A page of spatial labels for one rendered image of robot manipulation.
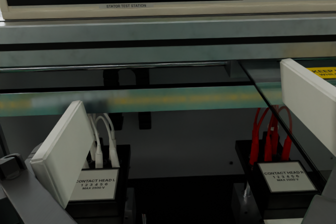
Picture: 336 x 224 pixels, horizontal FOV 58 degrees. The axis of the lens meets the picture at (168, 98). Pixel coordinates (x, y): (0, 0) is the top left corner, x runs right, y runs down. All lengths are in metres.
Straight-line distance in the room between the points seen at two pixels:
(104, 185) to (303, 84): 0.29
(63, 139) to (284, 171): 0.32
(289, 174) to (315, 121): 0.26
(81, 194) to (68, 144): 0.23
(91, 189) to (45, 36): 0.19
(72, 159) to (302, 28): 0.27
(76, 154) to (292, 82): 0.13
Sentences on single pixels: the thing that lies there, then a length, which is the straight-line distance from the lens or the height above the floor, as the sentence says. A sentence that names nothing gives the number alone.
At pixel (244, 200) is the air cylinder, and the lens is 0.52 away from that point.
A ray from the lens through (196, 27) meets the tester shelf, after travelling 0.33.
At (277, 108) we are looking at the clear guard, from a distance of 0.27.
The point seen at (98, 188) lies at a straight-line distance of 0.40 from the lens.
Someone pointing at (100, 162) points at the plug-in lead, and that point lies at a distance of 0.44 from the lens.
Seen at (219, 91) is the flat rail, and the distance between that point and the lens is 0.35.
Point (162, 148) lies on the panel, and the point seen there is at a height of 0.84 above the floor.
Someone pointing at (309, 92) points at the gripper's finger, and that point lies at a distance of 0.17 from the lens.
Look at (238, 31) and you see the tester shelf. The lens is 0.34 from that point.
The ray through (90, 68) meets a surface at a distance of 0.42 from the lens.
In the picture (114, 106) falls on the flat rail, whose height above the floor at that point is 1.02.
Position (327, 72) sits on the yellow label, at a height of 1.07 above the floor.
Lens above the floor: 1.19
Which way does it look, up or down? 27 degrees down
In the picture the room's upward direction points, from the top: 1 degrees counter-clockwise
